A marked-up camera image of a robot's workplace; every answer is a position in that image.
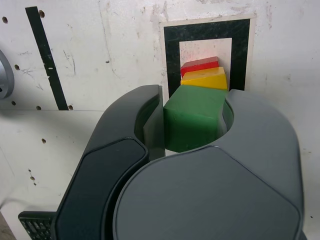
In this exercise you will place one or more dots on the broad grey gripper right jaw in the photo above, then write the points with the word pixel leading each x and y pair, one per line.
pixel 205 200

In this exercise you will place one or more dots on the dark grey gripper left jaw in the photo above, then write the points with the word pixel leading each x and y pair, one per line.
pixel 105 175

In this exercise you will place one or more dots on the green cube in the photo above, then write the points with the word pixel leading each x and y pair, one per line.
pixel 192 117

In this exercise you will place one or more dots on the yellow cube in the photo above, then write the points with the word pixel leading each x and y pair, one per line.
pixel 207 80

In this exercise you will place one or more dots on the red cube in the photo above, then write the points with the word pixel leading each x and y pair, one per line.
pixel 197 65

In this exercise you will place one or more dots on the black tape square outline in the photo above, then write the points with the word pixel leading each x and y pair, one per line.
pixel 172 50

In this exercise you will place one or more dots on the black keyboard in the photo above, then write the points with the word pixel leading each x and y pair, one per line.
pixel 35 225

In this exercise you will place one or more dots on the black tape strip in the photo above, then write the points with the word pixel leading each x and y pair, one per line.
pixel 47 62

